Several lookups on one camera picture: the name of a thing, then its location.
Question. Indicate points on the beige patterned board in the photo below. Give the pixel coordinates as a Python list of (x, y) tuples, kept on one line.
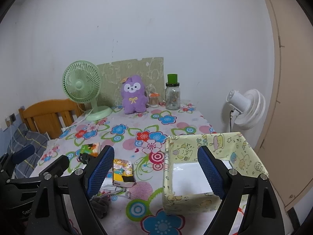
[(149, 69)]

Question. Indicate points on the toothpick jar orange lid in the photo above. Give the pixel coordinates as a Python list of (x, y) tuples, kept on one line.
[(153, 99)]

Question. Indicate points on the floral tablecloth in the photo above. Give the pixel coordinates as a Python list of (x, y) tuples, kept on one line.
[(140, 139)]

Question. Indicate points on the black plastic bag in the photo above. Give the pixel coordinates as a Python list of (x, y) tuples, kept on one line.
[(85, 158)]

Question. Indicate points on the dark drawstring pouch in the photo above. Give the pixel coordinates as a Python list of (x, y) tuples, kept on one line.
[(100, 206)]

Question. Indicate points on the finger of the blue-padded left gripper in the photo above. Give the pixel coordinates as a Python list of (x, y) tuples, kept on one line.
[(48, 213)]

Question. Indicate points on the yellow cartoon storage box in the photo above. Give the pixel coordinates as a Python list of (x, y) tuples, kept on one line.
[(196, 168)]

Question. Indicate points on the purple plush toy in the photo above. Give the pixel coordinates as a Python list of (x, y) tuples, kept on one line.
[(133, 95)]

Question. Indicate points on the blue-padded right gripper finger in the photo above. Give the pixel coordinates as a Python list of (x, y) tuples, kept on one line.
[(262, 214)]

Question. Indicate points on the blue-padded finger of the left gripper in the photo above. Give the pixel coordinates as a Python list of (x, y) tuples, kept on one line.
[(23, 152)]

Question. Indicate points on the white standing fan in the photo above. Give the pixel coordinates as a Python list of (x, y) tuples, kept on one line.
[(247, 108)]

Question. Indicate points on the white cloth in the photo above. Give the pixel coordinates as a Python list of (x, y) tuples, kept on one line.
[(108, 189)]

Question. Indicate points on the green desk fan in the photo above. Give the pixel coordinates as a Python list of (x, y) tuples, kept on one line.
[(82, 84)]

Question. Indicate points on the green cup on jar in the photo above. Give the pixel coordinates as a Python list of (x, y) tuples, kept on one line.
[(172, 78)]

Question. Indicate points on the yellow cartoon tissue pack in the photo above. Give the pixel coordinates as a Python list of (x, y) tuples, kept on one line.
[(122, 173)]

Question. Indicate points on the wooden bed headboard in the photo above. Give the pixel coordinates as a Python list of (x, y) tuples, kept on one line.
[(49, 116)]

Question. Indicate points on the glass mason jar mug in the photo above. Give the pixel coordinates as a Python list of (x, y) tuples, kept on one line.
[(172, 96)]

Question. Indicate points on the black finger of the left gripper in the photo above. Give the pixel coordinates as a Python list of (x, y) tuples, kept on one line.
[(18, 195)]

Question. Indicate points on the green orange tissue pack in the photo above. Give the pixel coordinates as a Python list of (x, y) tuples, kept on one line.
[(92, 149)]

